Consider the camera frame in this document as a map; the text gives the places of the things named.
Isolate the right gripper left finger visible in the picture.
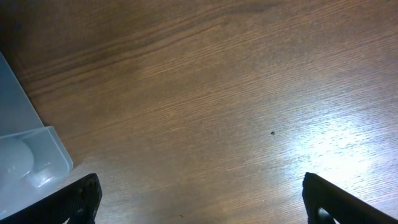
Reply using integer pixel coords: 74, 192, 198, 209
1, 173, 102, 224

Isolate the clear plastic storage bin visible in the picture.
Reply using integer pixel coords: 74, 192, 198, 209
1, 57, 73, 218

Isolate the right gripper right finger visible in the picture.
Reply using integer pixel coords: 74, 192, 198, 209
302, 172, 397, 224

